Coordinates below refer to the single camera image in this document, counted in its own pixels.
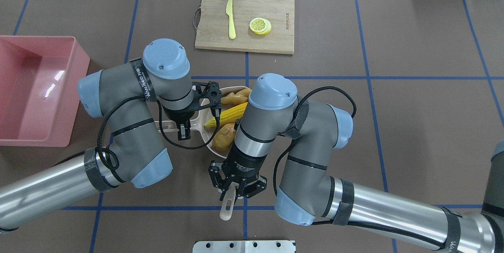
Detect beige hand brush black bristles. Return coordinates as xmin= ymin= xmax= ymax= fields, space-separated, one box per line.
xmin=219 ymin=182 xmax=238 ymax=221

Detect tan toy ginger root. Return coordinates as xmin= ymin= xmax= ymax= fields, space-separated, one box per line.
xmin=221 ymin=87 xmax=252 ymax=106

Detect brown toy potato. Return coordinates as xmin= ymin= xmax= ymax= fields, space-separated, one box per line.
xmin=212 ymin=123 xmax=236 ymax=153

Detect bamboo cutting board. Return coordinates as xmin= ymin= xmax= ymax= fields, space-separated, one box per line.
xmin=195 ymin=0 xmax=295 ymax=55

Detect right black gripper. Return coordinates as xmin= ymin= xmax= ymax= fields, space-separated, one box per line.
xmin=208 ymin=147 xmax=267 ymax=201

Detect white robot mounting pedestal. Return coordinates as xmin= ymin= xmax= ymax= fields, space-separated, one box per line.
xmin=192 ymin=240 xmax=297 ymax=253

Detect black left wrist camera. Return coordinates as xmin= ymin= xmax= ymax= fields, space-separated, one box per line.
xmin=188 ymin=81 xmax=222 ymax=118

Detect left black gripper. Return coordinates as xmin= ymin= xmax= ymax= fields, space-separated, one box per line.
xmin=163 ymin=106 xmax=196 ymax=141

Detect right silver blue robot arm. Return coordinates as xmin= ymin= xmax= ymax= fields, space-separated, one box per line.
xmin=209 ymin=73 xmax=503 ymax=253

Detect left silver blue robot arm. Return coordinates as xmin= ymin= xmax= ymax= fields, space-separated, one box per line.
xmin=0 ymin=39 xmax=194 ymax=235

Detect yellow toy corn cob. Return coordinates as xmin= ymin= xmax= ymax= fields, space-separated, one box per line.
xmin=204 ymin=102 xmax=248 ymax=128

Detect yellow plastic toy knife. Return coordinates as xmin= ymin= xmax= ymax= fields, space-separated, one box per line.
xmin=225 ymin=0 xmax=236 ymax=39

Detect yellow toy lemon slices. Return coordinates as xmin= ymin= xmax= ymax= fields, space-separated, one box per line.
xmin=249 ymin=17 xmax=272 ymax=35

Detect pink plastic bin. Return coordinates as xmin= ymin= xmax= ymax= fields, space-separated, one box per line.
xmin=0 ymin=35 xmax=90 ymax=147

